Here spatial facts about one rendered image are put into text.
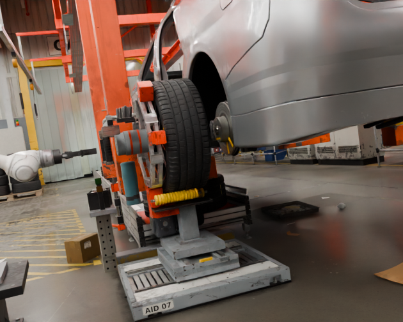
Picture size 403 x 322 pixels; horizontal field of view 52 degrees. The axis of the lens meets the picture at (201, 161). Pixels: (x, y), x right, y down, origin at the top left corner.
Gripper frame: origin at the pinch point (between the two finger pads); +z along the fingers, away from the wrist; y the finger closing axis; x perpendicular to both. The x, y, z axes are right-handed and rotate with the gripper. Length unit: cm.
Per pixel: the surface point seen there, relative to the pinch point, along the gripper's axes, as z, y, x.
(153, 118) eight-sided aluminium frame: 32.0, 10.0, 12.2
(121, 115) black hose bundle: 16.5, 3.0, 16.2
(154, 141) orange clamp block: 28.9, 19.0, 0.3
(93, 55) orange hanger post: 24, -247, 105
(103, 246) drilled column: -2, -68, -65
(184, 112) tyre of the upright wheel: 48, 14, 13
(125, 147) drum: 17.7, -11.0, -0.3
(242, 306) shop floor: 54, 41, -83
